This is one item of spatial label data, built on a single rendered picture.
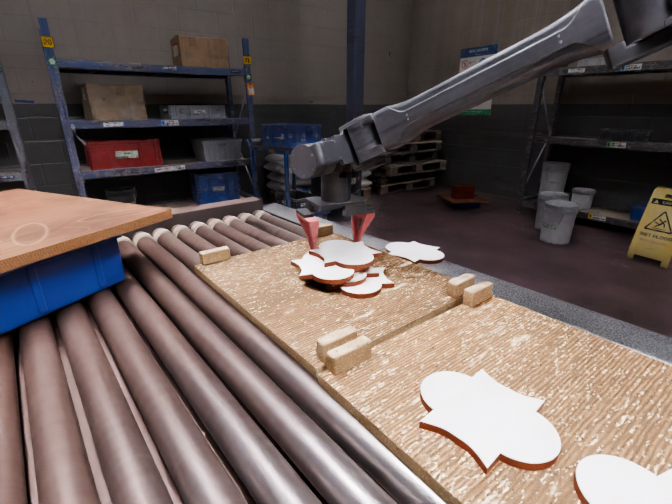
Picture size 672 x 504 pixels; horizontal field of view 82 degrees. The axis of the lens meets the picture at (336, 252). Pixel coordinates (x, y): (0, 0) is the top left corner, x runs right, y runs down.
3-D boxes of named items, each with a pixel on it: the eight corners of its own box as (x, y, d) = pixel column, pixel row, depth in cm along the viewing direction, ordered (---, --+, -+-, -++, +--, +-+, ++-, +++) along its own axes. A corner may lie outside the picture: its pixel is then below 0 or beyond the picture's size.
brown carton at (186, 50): (218, 73, 446) (215, 42, 434) (230, 71, 416) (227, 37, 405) (173, 71, 418) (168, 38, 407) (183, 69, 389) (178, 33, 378)
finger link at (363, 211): (373, 248, 78) (376, 202, 74) (342, 253, 75) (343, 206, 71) (357, 237, 83) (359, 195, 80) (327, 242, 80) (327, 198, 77)
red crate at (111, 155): (154, 161, 438) (150, 135, 428) (164, 166, 404) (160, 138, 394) (87, 166, 402) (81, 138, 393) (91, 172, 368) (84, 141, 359)
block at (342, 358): (363, 351, 49) (363, 333, 48) (373, 358, 48) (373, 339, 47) (325, 370, 46) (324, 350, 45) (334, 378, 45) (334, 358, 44)
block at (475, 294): (482, 293, 65) (484, 278, 64) (492, 297, 63) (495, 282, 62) (461, 304, 61) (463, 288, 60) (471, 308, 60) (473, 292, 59)
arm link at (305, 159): (391, 161, 67) (374, 113, 66) (355, 170, 58) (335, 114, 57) (339, 183, 74) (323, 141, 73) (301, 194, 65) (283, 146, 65)
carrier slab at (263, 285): (332, 237, 97) (332, 231, 97) (478, 295, 67) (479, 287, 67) (194, 272, 77) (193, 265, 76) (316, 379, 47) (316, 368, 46)
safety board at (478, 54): (454, 115, 589) (461, 48, 557) (490, 115, 542) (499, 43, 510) (453, 115, 588) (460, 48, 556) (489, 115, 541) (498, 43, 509)
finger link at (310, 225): (343, 253, 75) (344, 206, 71) (309, 259, 72) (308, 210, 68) (328, 242, 80) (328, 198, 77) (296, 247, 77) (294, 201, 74)
